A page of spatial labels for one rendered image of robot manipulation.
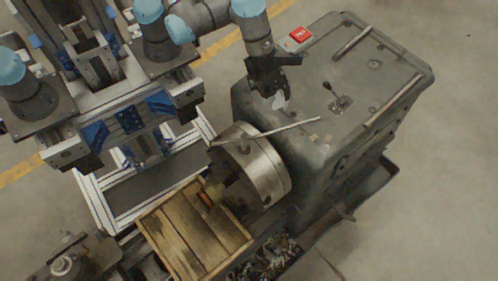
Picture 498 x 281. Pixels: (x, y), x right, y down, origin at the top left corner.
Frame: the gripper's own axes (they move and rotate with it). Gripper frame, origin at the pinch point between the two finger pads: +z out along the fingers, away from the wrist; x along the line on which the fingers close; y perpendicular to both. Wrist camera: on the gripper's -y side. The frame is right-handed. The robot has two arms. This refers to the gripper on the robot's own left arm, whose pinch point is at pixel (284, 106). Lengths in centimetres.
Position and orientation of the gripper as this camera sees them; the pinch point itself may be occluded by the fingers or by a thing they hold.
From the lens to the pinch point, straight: 111.6
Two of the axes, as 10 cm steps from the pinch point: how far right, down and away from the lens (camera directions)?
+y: -7.7, 5.6, -3.0
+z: 2.8, 7.2, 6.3
